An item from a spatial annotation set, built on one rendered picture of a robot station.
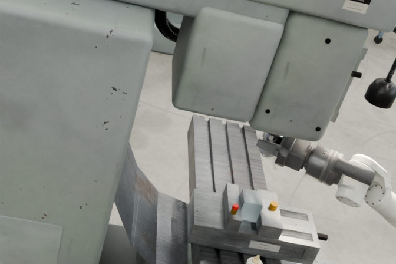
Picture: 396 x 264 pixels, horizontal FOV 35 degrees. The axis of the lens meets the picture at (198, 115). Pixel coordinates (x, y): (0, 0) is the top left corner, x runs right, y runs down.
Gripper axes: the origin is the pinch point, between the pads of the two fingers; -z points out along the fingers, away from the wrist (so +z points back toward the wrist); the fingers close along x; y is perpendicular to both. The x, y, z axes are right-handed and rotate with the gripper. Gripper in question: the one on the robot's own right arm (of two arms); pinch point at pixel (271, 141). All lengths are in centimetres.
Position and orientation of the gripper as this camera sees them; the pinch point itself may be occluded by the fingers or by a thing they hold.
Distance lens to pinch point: 162.4
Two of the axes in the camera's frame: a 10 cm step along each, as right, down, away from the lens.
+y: -2.4, 8.2, 5.2
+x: -3.8, 4.1, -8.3
